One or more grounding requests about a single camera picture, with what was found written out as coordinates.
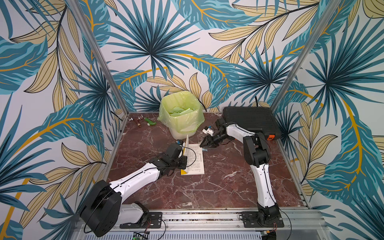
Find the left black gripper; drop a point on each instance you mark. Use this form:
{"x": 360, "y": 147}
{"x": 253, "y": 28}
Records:
{"x": 183, "y": 165}

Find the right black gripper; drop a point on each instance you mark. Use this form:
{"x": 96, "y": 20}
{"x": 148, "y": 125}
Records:
{"x": 216, "y": 139}

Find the yellow cartoon cover book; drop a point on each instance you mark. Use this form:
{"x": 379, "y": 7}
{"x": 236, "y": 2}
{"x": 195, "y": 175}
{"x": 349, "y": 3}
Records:
{"x": 195, "y": 160}

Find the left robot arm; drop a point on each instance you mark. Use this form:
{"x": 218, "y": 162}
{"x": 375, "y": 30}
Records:
{"x": 102, "y": 209}

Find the white plastic trash bin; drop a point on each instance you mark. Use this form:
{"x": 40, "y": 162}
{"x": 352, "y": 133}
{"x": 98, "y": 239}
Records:
{"x": 181, "y": 120}

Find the green plastic bin liner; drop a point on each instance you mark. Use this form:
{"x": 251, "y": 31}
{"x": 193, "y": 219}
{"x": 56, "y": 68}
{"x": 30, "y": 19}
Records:
{"x": 180, "y": 112}

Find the black tool case orange latches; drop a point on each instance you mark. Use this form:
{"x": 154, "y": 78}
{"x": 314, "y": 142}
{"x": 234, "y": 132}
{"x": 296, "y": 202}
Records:
{"x": 254, "y": 119}

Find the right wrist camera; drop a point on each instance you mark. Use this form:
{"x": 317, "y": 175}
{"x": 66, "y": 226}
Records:
{"x": 208, "y": 130}

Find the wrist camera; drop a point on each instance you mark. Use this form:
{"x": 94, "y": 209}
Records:
{"x": 180, "y": 143}
{"x": 208, "y": 130}

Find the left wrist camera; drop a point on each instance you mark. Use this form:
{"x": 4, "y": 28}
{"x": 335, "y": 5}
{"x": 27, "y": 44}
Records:
{"x": 180, "y": 143}

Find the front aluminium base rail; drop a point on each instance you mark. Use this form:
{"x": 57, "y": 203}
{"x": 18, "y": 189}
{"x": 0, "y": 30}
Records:
{"x": 226, "y": 224}

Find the right aluminium frame post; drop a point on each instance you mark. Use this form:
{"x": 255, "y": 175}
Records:
{"x": 323, "y": 21}

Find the aluminium frame post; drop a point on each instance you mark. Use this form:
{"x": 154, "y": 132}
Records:
{"x": 323, "y": 21}
{"x": 89, "y": 35}

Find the left aluminium frame post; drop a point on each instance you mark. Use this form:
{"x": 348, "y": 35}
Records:
{"x": 89, "y": 35}

